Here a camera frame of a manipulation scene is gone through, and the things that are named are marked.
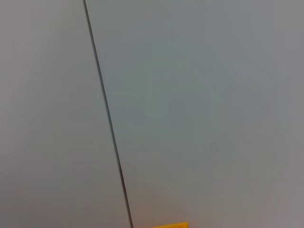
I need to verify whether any yellow plastic bin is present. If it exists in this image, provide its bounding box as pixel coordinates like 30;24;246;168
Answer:
152;221;190;228

